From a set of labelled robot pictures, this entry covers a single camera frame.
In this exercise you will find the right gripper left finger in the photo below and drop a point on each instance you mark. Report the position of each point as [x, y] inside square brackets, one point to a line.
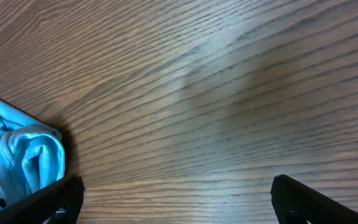
[59, 202]

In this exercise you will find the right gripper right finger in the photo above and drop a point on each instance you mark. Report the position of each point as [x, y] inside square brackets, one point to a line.
[296, 203]

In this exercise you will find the light blue printed t-shirt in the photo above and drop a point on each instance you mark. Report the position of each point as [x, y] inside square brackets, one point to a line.
[32, 155]

